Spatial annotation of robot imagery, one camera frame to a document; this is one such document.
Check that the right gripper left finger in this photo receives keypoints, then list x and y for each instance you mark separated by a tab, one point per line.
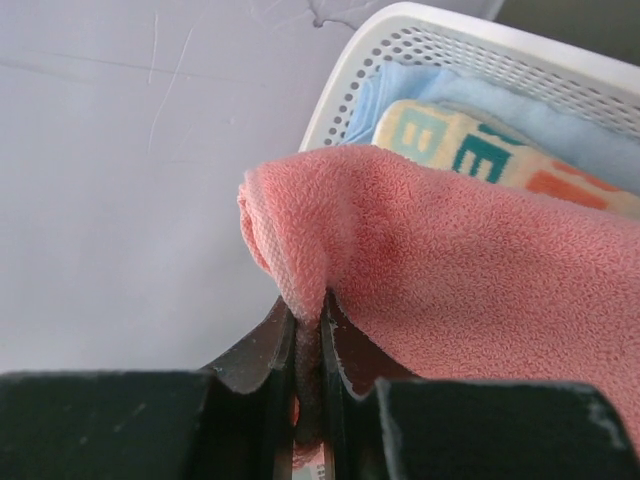
231	419

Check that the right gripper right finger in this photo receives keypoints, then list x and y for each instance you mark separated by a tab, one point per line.
382	421

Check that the pink bunny towel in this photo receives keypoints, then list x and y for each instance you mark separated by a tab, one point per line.
452	277

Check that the cream lettered folded towel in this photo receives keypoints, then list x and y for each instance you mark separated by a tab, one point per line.
445	139

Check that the light blue folded towel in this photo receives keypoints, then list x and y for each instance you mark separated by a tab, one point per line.
610	156

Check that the white perforated plastic basket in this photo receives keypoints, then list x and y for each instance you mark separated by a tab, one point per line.
570	79

